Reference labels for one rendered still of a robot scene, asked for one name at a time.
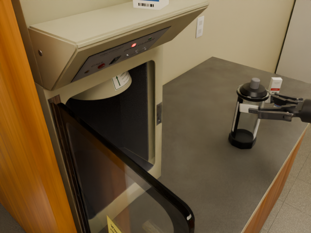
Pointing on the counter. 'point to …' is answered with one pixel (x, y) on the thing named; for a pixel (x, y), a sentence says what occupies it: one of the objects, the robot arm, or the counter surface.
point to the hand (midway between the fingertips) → (251, 102)
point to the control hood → (102, 35)
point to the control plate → (106, 58)
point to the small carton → (150, 4)
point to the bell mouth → (106, 88)
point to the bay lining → (121, 114)
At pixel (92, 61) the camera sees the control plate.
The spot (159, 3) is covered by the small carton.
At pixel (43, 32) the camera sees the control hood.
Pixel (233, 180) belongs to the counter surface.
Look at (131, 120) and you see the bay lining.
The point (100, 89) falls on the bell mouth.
